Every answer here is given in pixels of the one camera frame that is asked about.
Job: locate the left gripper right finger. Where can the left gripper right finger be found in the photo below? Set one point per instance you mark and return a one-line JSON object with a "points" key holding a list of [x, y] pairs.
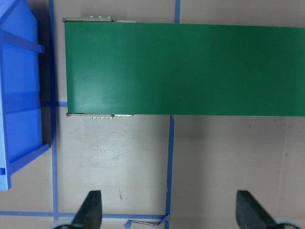
{"points": [[250, 214]]}

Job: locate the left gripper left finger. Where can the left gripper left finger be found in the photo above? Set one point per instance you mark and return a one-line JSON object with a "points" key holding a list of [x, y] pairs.
{"points": [[89, 215]]}

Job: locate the green conveyor belt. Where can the green conveyor belt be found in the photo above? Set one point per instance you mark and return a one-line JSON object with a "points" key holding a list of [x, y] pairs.
{"points": [[124, 68]]}

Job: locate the left blue plastic bin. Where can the left blue plastic bin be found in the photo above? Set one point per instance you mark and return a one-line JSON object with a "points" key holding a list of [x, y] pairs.
{"points": [[20, 106]]}

